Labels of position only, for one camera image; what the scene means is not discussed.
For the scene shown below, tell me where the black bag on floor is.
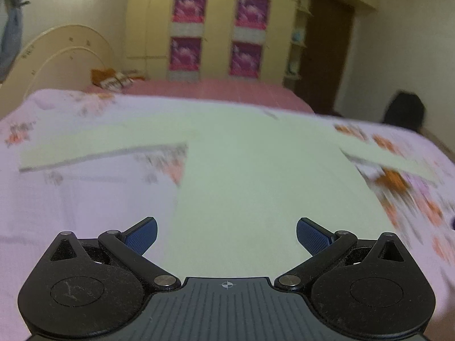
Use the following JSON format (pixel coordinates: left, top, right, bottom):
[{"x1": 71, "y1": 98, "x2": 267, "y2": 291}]
[{"x1": 382, "y1": 91, "x2": 426, "y2": 133}]

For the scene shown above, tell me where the lower right purple poster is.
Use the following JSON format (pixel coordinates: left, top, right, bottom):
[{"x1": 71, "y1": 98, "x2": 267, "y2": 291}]
[{"x1": 229, "y1": 41, "x2": 262, "y2": 79}]

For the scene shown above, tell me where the dark brown wooden door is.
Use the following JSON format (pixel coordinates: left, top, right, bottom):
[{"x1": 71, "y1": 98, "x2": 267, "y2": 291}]
[{"x1": 295, "y1": 0, "x2": 355, "y2": 115}]

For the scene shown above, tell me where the grey blue curtain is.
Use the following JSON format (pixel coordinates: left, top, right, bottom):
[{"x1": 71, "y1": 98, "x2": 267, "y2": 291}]
[{"x1": 1, "y1": 0, "x2": 29, "y2": 82}]

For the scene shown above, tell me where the upper right purple poster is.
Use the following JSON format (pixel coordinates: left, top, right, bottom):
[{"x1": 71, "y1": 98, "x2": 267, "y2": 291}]
[{"x1": 235, "y1": 0, "x2": 270, "y2": 30}]

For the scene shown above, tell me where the upper left purple poster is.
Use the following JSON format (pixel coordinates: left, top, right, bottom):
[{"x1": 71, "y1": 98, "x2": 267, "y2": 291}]
[{"x1": 172, "y1": 0, "x2": 207, "y2": 23}]

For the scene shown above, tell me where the lilac floral bed sheet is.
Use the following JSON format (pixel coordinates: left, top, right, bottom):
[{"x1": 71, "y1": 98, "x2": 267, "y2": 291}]
[{"x1": 1, "y1": 89, "x2": 454, "y2": 340}]

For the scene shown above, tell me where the pale cream knit garment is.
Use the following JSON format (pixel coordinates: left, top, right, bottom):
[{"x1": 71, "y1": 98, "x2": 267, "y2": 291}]
[{"x1": 20, "y1": 108, "x2": 436, "y2": 278}]

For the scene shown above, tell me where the pink checked bedspread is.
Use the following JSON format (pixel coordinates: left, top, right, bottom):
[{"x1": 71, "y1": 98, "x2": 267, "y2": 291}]
[{"x1": 82, "y1": 78, "x2": 316, "y2": 115}]

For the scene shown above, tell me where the cream built-in wardrobe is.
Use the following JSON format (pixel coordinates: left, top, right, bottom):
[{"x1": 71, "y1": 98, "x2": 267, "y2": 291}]
[{"x1": 123, "y1": 0, "x2": 379, "y2": 84}]

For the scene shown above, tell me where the cream arched headboard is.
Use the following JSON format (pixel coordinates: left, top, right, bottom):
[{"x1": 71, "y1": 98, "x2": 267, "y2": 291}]
[{"x1": 1, "y1": 25, "x2": 114, "y2": 117}]

